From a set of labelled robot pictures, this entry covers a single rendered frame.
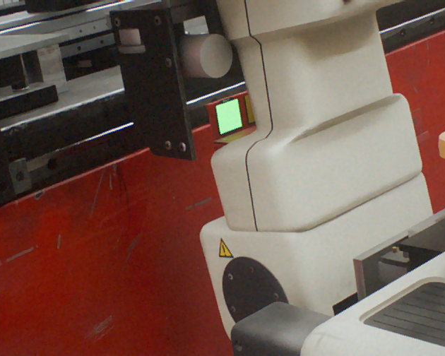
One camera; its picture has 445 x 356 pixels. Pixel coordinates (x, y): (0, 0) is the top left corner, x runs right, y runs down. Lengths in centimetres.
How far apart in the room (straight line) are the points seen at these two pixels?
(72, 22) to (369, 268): 116
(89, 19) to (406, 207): 108
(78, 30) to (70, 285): 65
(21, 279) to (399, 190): 64
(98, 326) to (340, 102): 75
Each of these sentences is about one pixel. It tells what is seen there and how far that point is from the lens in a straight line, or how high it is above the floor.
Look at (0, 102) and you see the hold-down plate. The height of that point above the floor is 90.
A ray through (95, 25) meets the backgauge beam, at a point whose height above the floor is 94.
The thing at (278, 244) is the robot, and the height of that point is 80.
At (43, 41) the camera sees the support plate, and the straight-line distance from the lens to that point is 131.
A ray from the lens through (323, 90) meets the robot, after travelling 96.
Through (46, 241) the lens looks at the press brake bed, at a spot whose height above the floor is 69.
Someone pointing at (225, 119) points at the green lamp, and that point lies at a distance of 152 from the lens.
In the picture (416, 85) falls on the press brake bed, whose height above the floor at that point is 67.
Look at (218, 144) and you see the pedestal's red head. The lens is 151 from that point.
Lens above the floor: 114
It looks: 16 degrees down
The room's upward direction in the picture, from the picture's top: 10 degrees counter-clockwise
